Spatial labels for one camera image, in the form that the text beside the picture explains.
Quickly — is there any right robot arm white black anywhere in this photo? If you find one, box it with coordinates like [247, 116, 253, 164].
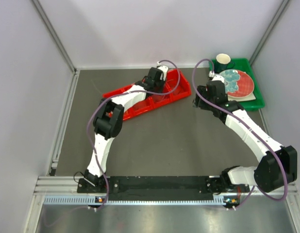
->
[193, 81, 298, 193]

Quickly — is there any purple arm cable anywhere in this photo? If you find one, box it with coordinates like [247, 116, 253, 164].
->
[192, 58, 288, 210]
[86, 60, 182, 212]

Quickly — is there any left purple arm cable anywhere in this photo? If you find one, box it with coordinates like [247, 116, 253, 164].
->
[86, 60, 182, 212]

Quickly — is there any white square plate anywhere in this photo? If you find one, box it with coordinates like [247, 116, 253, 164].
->
[228, 92, 256, 102]

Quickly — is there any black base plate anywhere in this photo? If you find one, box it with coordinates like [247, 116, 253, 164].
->
[77, 176, 250, 201]

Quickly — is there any red blue patterned plate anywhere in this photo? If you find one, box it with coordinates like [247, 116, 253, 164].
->
[220, 69, 255, 99]

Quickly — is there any aluminium frame rail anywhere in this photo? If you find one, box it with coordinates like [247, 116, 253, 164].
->
[33, 176, 298, 197]

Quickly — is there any dark green white cup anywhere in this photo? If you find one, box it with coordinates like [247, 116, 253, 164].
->
[215, 53, 235, 73]

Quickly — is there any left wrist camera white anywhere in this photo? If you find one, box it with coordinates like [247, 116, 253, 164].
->
[156, 62, 169, 81]

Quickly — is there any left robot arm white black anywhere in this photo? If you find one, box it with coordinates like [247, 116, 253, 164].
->
[84, 65, 168, 193]

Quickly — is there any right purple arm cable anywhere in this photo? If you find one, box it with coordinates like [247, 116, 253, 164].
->
[192, 58, 288, 210]

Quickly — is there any red four-compartment bin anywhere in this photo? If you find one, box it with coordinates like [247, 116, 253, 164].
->
[102, 67, 192, 121]

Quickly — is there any green plastic tray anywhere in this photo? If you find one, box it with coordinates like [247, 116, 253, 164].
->
[210, 58, 265, 111]

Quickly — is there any grey slotted cable duct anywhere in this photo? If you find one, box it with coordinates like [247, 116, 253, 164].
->
[44, 196, 238, 205]

